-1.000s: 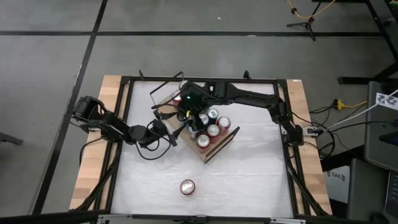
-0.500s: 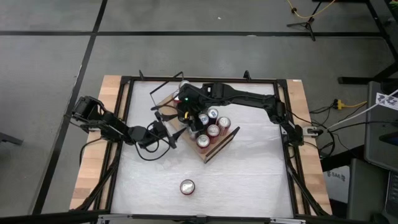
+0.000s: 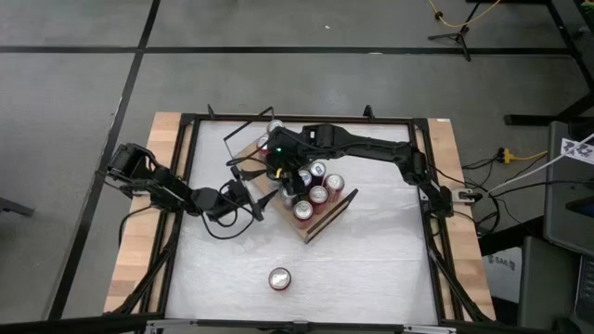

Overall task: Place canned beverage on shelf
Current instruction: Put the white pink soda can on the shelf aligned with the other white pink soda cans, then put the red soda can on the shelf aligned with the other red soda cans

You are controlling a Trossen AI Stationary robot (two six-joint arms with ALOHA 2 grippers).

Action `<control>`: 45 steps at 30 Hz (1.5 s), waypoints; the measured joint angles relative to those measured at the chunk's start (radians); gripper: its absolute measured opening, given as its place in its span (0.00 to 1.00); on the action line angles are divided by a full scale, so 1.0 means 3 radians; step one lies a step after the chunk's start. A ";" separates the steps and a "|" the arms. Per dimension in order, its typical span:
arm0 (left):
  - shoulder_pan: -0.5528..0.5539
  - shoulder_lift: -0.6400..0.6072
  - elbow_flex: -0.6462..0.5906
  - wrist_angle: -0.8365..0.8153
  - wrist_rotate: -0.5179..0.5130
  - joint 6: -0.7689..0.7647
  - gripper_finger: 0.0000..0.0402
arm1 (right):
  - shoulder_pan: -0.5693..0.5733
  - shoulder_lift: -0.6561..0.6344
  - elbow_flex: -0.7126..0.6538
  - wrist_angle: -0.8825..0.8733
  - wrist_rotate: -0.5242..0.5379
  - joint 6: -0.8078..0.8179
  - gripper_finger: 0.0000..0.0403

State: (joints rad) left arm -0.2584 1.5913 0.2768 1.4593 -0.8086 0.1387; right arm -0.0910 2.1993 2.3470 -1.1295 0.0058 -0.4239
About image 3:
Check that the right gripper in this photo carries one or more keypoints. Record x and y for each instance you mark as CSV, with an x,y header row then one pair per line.
x,y
290,148

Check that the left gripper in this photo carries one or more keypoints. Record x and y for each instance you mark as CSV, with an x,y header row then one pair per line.
x,y
223,201

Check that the red Fanta soda can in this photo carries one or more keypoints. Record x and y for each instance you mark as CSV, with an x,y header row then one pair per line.
x,y
334,183
275,125
302,211
318,195
280,278
263,141

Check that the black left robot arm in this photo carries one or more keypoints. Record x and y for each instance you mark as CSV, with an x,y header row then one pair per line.
x,y
158,183

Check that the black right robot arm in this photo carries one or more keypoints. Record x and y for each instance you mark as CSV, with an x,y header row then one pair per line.
x,y
371,146

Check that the white table cover sheet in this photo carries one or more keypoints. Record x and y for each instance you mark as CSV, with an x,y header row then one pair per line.
x,y
325,301

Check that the yellow power plug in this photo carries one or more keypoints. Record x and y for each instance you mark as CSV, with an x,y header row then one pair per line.
x,y
507,156

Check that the black tripod stand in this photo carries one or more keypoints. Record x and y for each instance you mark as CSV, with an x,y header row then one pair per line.
x,y
459,36

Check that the white printed box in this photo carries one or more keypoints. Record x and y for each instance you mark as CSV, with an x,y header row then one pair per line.
x,y
501,278

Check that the black chair base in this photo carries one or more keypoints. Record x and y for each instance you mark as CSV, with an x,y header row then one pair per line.
x,y
16,207

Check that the grey bin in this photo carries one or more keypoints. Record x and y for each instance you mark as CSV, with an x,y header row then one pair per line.
x,y
547,283

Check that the grey equipment case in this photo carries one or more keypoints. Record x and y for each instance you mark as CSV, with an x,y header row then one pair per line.
x,y
566,209

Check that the white printed marker card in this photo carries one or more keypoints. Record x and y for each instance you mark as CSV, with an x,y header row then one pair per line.
x,y
577,150

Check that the black flat device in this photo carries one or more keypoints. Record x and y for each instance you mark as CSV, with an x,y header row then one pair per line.
x,y
582,206

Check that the dark keypad device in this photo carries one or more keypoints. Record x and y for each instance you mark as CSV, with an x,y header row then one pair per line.
x,y
587,287

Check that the black metal table frame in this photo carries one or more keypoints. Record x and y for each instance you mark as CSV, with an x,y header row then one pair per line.
x,y
218,116

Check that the black front frame rail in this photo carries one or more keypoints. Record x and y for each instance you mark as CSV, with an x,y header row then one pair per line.
x,y
69,326

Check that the black desk leg frame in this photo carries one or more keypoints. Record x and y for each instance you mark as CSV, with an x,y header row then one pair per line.
x,y
533,119

